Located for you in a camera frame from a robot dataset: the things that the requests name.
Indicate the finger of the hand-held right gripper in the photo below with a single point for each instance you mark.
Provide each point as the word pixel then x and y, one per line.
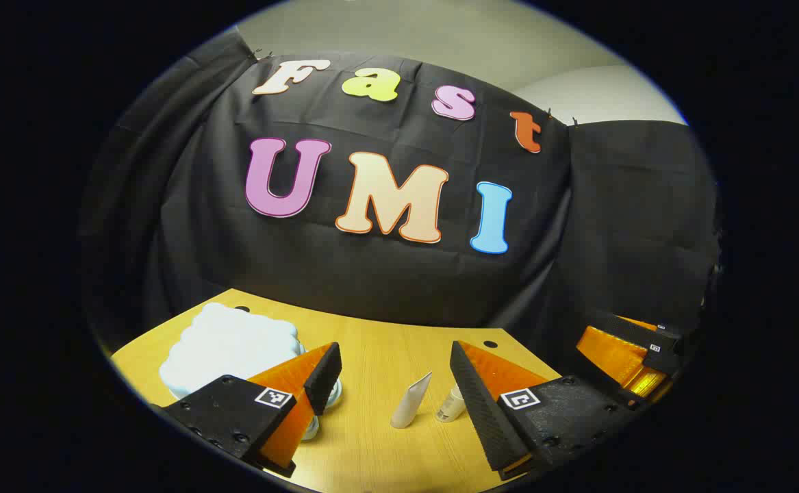
pixel 611 352

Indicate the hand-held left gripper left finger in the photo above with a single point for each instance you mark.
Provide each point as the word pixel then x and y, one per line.
pixel 324 380

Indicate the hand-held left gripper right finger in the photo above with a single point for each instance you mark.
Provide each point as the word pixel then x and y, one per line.
pixel 478 411

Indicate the white pump bottle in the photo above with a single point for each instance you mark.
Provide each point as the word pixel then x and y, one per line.
pixel 450 405

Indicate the white squeeze tube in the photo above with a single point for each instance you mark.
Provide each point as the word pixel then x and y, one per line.
pixel 409 404

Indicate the light blue suitcase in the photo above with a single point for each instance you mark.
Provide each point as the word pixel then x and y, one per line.
pixel 228 342

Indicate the black backdrop cloth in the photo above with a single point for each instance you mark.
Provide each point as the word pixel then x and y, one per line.
pixel 385 274

